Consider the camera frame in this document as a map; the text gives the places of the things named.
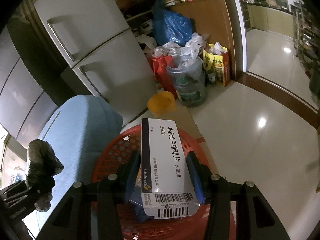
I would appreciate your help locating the grey drawer cabinet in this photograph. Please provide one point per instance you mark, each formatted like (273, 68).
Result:
(25, 106)

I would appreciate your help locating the yellow plastic bucket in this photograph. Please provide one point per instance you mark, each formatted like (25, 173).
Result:
(161, 103)

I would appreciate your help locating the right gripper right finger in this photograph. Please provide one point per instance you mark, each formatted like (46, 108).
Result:
(199, 174)

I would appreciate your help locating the grey plastic bag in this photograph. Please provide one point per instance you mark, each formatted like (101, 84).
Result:
(43, 165)

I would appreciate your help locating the red plastic mesh basket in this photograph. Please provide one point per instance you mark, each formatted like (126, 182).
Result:
(117, 218)

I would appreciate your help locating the wooden shelf unit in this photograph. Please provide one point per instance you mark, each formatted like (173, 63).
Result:
(216, 18)

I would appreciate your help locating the large clear water jug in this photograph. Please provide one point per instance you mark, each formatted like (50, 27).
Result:
(188, 80)

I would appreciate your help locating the silver two-door refrigerator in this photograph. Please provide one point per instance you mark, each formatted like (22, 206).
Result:
(96, 41)

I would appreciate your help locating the yellow shopping bag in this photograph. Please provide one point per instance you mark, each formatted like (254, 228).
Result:
(216, 64)

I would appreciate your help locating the metal kitchen rack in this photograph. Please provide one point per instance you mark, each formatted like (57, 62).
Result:
(306, 42)

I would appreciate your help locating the white purple medicine box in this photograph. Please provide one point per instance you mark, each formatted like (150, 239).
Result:
(167, 190)

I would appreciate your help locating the blue round table cloth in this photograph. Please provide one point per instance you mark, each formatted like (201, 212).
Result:
(78, 132)

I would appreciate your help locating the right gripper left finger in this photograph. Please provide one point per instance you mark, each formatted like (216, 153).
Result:
(130, 174)

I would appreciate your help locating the white plastic bags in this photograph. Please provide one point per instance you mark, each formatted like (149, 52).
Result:
(182, 47)

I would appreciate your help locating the red shopping bag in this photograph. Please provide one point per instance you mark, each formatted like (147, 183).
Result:
(159, 68)

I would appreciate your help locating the large blue plastic bag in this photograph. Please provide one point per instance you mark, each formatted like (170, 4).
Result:
(169, 26)

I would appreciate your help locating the cardboard box on floor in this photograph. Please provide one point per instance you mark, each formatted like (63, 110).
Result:
(191, 137)

